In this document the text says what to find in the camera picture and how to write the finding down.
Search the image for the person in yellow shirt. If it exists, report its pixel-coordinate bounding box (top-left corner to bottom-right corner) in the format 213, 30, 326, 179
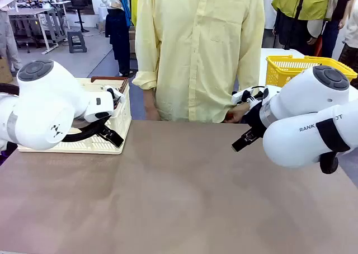
131, 0, 266, 124

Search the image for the mannequin in beige top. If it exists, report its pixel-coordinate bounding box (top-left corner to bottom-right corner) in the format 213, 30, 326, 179
337, 0, 358, 70

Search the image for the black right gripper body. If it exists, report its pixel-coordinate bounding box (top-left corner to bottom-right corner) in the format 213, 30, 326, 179
244, 102, 268, 137

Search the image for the white desk with grey legs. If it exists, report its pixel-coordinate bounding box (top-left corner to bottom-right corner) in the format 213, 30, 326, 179
7, 0, 72, 55

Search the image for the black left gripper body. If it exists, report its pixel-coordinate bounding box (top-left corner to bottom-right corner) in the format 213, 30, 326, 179
94, 111, 116, 131

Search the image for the brown cardboard box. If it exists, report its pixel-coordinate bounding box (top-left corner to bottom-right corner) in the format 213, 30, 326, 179
0, 56, 14, 84

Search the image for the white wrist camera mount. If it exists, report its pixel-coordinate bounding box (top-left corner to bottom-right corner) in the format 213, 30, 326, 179
105, 87, 127, 105
231, 86, 271, 106

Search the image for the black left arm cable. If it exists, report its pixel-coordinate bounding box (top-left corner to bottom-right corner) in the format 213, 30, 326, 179
0, 82, 113, 143

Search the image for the yellow plastic shopping basket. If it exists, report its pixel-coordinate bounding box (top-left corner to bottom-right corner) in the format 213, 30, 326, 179
265, 55, 358, 89

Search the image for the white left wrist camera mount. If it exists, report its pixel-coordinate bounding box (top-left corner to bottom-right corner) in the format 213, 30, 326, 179
105, 87, 127, 105

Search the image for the white side table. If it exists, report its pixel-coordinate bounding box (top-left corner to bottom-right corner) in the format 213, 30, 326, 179
259, 48, 311, 87

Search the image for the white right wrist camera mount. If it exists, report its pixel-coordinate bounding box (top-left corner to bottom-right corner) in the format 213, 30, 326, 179
231, 86, 271, 106

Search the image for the person's right forearm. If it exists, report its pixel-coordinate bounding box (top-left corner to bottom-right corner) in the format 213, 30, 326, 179
142, 87, 157, 109

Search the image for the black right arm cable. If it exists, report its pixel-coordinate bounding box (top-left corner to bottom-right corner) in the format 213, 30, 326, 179
319, 150, 340, 175

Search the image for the cream basket with brown handles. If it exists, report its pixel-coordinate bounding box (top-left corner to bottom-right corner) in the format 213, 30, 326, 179
17, 76, 133, 156

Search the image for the mannequin in dark skirt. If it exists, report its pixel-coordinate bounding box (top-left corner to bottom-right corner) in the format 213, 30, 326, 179
97, 0, 133, 76

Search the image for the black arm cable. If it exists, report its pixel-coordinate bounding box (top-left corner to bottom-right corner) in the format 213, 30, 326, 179
0, 82, 113, 143
319, 150, 340, 175

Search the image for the mannequin in lime vest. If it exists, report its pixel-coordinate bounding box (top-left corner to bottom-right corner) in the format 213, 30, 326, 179
271, 0, 334, 51

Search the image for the black office chair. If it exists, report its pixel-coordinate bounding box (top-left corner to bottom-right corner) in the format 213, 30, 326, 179
69, 0, 91, 33

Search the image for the black step stool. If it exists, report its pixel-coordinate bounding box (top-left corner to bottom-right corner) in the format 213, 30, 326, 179
67, 31, 88, 54

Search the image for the person's right hand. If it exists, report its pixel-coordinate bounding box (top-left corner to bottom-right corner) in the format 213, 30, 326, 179
144, 102, 161, 121

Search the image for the person's left hand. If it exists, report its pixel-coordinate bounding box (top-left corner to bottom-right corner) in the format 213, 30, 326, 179
223, 102, 250, 124

